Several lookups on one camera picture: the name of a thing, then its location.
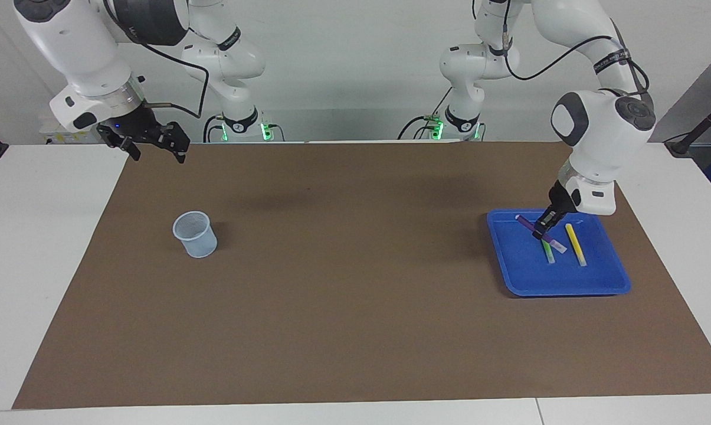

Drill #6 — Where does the yellow highlighter pen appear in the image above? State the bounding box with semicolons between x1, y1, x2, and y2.
565;223;587;267

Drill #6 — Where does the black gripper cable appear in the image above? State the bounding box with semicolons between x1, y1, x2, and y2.
101;0;209;119
472;0;651;95

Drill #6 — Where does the black left arm base cable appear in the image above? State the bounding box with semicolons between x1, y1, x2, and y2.
397;87;454;140

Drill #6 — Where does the blue plastic tray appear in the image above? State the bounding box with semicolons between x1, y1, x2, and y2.
486;208;632;298

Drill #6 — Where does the white power box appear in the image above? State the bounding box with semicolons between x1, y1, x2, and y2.
40;121;105;145

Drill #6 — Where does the brown table mat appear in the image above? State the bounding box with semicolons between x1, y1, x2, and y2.
12;140;711;410

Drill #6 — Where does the black arm base cable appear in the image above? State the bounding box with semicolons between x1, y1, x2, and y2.
397;87;454;140
202;115;227;143

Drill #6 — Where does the black stand pole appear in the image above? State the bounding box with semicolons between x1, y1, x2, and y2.
665;94;711;157

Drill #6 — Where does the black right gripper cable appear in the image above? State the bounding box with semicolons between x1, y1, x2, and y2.
101;0;209;119

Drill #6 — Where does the black right arm base cable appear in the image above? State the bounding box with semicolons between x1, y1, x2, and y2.
202;115;227;143

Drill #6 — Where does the translucent plastic cup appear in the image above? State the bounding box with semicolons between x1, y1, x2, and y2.
172;211;218;259

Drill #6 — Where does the purple highlighter pen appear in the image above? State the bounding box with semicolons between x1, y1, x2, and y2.
515;214;568;254

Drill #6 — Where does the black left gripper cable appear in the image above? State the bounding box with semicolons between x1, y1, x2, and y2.
472;0;651;95

